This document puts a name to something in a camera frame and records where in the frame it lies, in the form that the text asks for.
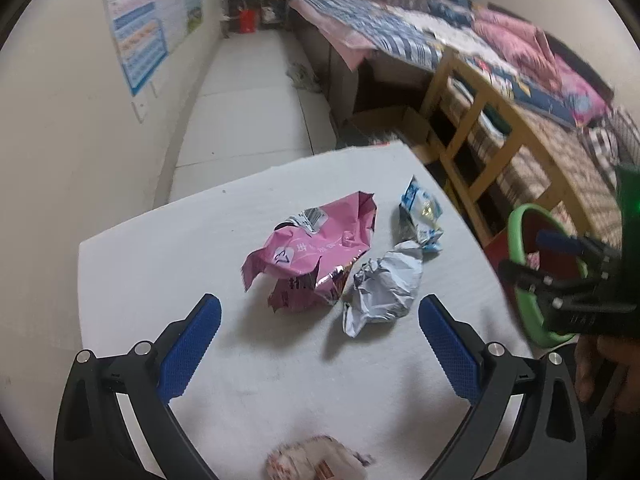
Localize cardboard box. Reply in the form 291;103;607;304
345;105;443;163

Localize dark blue pillow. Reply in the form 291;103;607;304
429;0;476;28

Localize dark bed base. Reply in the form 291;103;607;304
295;25;436;111

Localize cartoon printed blanket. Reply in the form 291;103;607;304
400;7;576;126

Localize pink foil wrapper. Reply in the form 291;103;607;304
241;191;378;313

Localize green bin with red inside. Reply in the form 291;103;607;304
506;202;593;348

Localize pair of shoes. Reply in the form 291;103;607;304
286;60;323;93

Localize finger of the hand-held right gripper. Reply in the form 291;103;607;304
500;259;601;306
537;230;603;261

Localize person's right hand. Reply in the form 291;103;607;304
574;334;640;413

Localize crumpled printed paper ball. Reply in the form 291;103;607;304
265;435;376;480

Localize blue chart wall poster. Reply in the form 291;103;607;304
100;0;168;97

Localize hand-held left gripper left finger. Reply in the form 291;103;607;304
54;294;222;480

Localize wire rack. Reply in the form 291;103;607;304
605;107;640;168

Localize pale chart wall poster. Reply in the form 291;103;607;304
160;0;191;53

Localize light blue snack wrapper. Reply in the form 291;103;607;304
397;175;446;253

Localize pink floral quilt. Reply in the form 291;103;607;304
472;7;613;126

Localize blue plaid quilt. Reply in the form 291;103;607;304
300;0;446;68

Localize silver foil wrapper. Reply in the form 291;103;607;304
342;240;425;338

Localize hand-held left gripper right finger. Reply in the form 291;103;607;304
417;294;587;480

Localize pink bedsheet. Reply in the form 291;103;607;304
290;0;376;71

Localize wooden chair frame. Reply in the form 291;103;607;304
420;50;591;248

